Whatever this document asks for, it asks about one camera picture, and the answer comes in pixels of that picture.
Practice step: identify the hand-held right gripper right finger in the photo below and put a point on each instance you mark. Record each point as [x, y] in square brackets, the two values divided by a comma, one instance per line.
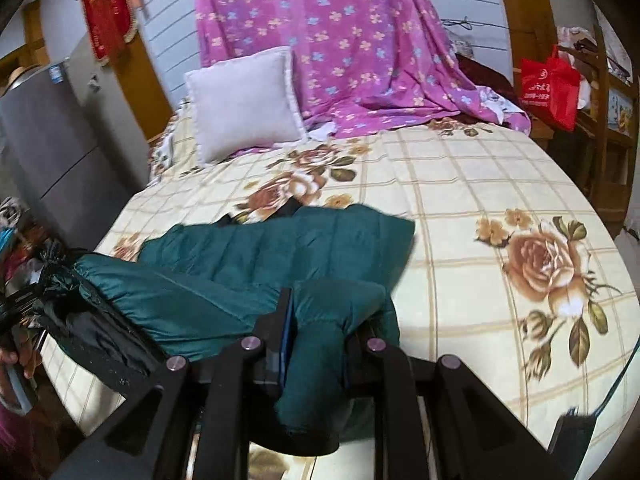
[385, 372]

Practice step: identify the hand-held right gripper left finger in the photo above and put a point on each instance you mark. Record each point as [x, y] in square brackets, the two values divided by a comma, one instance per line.
[286, 340]

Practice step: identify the green puffer jacket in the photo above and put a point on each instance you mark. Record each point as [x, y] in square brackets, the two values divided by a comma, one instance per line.
[225, 270]

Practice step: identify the pile of colourful clothes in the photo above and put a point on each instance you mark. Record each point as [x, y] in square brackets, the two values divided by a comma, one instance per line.
[20, 245]

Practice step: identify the person's left hand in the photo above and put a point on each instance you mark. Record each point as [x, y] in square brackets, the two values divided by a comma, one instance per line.
[19, 356]

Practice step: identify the grey cabinet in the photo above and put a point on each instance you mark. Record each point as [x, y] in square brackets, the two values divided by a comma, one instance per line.
[55, 150]

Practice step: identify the floral plaid bedsheet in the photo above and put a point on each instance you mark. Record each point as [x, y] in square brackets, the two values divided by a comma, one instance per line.
[475, 185]

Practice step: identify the white pillow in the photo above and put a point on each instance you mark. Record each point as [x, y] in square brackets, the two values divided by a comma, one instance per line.
[245, 105]

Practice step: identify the purple floral sheet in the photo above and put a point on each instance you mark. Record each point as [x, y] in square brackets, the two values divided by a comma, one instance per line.
[350, 45]

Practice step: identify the dark maroon blanket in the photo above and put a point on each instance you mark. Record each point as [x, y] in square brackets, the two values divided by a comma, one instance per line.
[487, 80]

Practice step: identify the red fringed hanging decoration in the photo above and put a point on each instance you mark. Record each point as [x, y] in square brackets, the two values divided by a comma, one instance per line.
[107, 10]

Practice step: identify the white slatted headboard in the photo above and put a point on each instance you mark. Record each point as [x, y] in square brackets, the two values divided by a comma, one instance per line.
[165, 20]

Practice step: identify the red shopping bag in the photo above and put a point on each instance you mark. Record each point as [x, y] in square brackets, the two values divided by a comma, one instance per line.
[550, 90]

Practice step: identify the wooden shelf rack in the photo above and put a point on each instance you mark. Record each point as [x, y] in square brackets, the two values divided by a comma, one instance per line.
[605, 125]

